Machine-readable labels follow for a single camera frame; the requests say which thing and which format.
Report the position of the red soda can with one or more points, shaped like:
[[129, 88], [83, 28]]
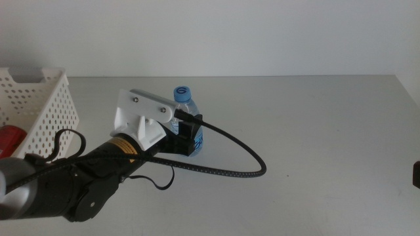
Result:
[[11, 141]]

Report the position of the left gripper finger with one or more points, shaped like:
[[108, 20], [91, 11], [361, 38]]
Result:
[[192, 124]]

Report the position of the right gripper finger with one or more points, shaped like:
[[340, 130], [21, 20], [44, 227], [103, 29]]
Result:
[[416, 175]]

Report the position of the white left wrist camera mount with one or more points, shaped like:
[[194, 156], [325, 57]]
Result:
[[138, 108]]

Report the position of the clear water bottle blue cap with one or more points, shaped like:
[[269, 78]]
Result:
[[182, 93]]

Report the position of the white perforated plastic basket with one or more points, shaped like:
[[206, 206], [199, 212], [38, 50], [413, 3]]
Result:
[[62, 98]]

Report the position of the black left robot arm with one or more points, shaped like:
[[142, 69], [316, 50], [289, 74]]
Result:
[[65, 193]]

